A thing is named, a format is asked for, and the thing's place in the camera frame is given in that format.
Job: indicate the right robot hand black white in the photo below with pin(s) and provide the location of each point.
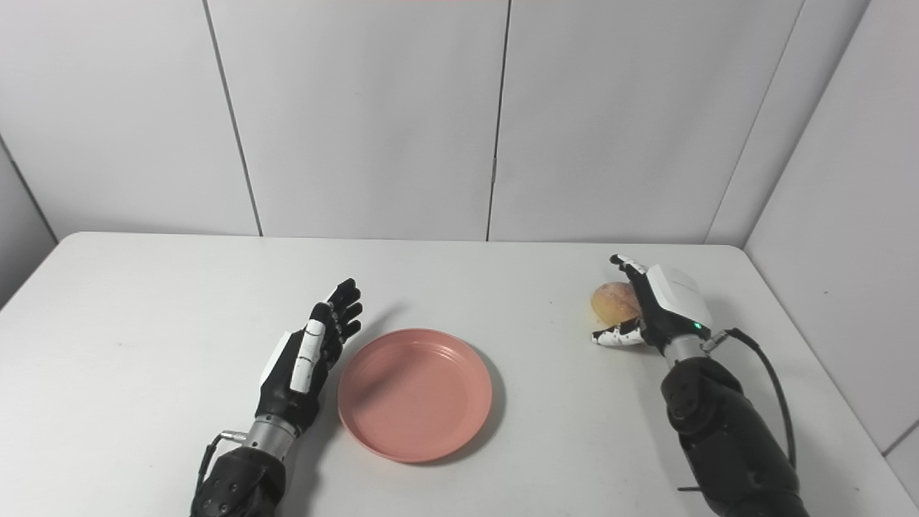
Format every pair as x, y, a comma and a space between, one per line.
671, 301

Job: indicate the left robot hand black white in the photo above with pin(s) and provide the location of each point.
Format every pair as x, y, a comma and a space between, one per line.
283, 388

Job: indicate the bread roll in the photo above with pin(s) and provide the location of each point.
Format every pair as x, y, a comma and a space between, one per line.
614, 301

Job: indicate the pink plate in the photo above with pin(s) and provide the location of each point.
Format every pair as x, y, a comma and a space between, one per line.
415, 395

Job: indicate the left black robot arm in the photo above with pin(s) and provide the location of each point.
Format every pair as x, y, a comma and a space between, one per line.
240, 481

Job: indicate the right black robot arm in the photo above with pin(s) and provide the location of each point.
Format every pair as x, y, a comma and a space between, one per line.
725, 431

